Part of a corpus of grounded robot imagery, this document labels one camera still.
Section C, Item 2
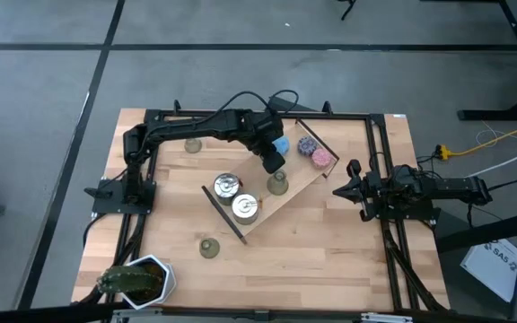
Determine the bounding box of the white hexagonal plant pot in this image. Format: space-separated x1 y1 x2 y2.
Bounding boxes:
121 254 178 311

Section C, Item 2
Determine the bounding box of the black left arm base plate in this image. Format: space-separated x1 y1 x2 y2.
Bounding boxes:
91 179 157 215

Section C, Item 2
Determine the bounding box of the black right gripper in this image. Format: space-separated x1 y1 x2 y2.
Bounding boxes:
332 159 392 223

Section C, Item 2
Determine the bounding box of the pink patterned candle holder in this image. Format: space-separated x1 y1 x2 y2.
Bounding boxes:
311 148 334 170

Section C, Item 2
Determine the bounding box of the black panel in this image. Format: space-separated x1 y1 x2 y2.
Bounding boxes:
265 95 320 113

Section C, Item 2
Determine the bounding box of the purple patterned candle holder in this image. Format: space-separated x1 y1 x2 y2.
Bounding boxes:
296 135 319 157

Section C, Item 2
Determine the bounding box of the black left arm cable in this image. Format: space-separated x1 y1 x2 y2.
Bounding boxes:
215 88 300 118

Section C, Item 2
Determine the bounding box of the black stand leg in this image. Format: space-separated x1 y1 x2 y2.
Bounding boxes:
339 0 358 22

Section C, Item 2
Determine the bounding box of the silver lidded tin candle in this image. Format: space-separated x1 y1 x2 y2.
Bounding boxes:
231 192 260 226
213 172 241 206

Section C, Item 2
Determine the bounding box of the blue patterned candle holder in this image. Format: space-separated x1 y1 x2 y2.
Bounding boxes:
272 136 291 157

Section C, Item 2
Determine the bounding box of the yellow power cable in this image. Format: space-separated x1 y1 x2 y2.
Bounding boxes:
435 115 517 162

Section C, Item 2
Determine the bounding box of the wooden shelf with black legs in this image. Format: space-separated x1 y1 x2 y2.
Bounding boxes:
201 117 341 246

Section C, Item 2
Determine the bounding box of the white floor cable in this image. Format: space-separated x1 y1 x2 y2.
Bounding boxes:
462 141 517 180

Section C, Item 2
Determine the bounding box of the black horizontal beam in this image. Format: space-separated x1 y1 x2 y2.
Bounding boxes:
0 301 517 323

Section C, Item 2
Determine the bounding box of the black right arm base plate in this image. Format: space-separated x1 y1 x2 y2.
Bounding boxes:
372 184 437 221

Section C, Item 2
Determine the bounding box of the white printed cardboard box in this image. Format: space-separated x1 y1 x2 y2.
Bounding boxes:
460 237 517 302

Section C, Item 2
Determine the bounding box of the black table leg frame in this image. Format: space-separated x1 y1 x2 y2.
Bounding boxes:
458 0 517 121

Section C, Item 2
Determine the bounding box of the green cactus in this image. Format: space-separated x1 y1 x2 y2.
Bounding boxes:
96 264 163 295

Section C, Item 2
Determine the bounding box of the black diagonal bar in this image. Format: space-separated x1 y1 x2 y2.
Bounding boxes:
435 205 517 252

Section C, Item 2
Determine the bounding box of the silver metal bracket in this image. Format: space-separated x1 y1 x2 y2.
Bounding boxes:
360 312 415 323

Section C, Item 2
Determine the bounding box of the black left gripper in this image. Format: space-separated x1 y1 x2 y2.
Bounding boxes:
240 109 286 175

